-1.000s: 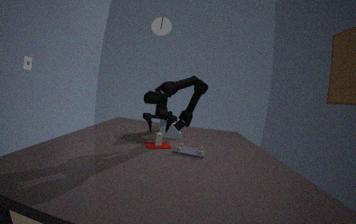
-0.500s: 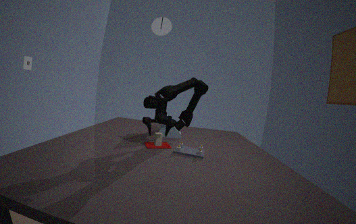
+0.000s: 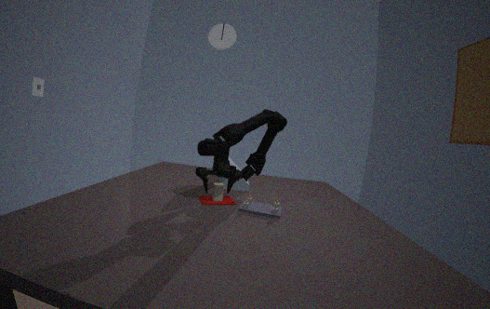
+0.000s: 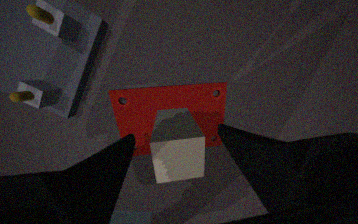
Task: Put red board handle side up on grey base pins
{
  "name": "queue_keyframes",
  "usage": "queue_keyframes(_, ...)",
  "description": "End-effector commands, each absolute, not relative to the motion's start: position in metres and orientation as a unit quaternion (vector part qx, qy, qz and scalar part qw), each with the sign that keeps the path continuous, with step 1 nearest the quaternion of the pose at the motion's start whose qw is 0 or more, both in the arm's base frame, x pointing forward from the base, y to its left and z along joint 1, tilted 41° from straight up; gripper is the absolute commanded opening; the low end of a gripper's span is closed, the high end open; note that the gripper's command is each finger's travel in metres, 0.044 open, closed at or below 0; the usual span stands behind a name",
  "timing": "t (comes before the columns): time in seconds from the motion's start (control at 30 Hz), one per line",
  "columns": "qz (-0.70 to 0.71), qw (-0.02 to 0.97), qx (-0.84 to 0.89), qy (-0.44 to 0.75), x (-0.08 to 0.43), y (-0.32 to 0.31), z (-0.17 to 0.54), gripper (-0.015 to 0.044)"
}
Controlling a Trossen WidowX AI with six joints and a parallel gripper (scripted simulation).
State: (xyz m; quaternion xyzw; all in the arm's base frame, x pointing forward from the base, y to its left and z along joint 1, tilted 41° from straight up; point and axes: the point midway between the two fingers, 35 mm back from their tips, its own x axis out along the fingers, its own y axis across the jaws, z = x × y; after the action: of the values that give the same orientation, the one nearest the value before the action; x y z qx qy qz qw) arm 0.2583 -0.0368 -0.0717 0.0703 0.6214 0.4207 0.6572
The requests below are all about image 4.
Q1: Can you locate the red board with square handle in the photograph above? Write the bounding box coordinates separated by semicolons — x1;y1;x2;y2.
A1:
108;82;227;183

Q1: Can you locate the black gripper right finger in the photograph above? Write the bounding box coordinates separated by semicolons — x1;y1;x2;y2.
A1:
218;124;358;213

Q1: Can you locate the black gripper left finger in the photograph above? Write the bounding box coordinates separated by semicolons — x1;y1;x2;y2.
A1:
0;134;135;224

